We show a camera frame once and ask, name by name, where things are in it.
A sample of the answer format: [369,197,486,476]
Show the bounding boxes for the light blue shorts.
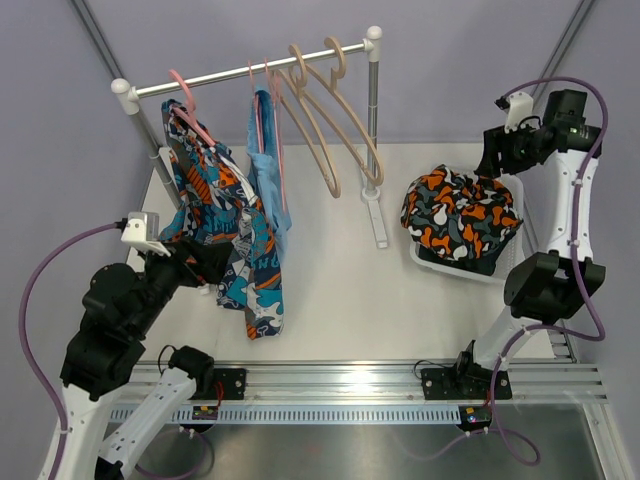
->
[246,88,292,258]

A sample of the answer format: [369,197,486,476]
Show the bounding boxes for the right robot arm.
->
[446,89,606,400]

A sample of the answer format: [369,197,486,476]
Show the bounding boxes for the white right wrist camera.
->
[495,91,534,133]

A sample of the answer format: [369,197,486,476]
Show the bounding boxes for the white slotted cable duct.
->
[164,404,462,425]

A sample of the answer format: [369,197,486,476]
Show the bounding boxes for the aluminium rail front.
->
[64,362,609,406]

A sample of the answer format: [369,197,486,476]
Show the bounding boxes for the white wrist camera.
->
[495,91,534,133]
[121,211,171,257]

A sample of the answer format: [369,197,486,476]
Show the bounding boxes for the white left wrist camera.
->
[121,211,171,257]

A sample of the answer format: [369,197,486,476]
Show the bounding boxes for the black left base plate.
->
[162,367,247,401]

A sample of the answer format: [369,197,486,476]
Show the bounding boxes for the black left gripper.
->
[131,235,233,337]

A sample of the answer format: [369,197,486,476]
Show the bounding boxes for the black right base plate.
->
[419,367,492,401]

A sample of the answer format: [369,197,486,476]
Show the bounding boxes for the skull print colourful shorts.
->
[160,99,284,340]

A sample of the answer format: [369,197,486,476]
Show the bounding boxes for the orange black camouflage shorts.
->
[400,164,523,262]

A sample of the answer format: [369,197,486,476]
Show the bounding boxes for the white clothes rack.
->
[111,26,389,249]

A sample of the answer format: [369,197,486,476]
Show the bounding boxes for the pink hanger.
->
[247,61,265,154]
[264,58,288,214]
[169,69,217,148]

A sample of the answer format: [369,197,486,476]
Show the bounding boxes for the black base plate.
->
[162,367,247,401]
[419,367,492,401]

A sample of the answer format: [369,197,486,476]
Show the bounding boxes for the beige hanger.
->
[276,44,342,199]
[275,26,384,198]

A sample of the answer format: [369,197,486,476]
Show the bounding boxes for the white plastic basket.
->
[409,174,525,285]

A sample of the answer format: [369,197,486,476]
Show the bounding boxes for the dark navy shorts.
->
[416,244,501,276]

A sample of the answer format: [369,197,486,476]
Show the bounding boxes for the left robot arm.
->
[42,240,231,479]

